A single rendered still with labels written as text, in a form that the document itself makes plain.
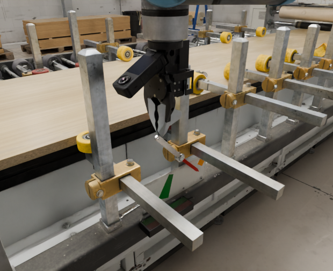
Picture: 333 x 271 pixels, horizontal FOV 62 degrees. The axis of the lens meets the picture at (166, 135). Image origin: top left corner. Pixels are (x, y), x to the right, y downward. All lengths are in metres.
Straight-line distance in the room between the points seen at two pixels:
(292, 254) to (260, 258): 0.19
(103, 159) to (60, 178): 0.27
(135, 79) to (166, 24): 0.11
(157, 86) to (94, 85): 0.13
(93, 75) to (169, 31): 0.17
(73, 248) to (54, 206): 0.21
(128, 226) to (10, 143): 0.39
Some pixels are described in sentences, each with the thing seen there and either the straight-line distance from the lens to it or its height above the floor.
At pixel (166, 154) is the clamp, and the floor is 0.84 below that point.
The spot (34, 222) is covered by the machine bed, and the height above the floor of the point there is 0.66.
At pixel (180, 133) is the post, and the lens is 0.78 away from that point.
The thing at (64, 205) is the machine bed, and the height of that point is 0.67.
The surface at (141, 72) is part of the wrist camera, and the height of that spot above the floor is 1.13.
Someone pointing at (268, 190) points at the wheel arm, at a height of 0.85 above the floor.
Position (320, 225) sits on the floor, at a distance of 2.01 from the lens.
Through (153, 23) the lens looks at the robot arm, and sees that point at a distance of 0.54.
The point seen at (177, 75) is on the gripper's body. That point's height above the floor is 1.12.
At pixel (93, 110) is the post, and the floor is 1.05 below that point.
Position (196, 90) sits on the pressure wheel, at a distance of 1.11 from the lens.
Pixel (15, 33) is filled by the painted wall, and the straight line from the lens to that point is 7.94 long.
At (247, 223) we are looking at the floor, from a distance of 1.85.
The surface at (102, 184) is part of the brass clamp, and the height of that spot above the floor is 0.86.
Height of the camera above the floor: 1.27
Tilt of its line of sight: 28 degrees down
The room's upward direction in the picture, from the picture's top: straight up
